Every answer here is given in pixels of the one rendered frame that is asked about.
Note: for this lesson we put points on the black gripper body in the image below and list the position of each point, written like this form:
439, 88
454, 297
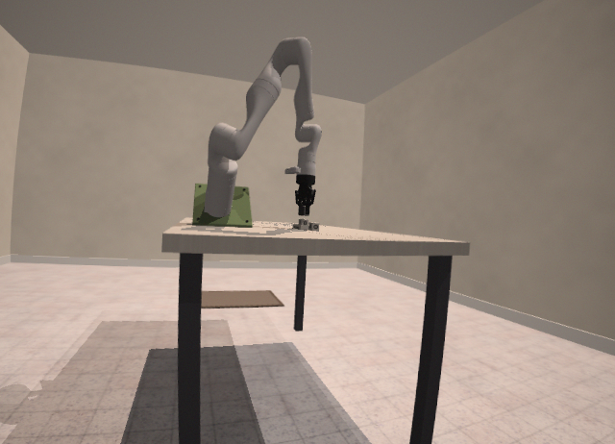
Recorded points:
305, 181

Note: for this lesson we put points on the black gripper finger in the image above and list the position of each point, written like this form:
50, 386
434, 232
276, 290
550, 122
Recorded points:
300, 203
307, 202

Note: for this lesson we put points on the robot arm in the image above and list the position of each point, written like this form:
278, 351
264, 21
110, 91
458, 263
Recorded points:
227, 144

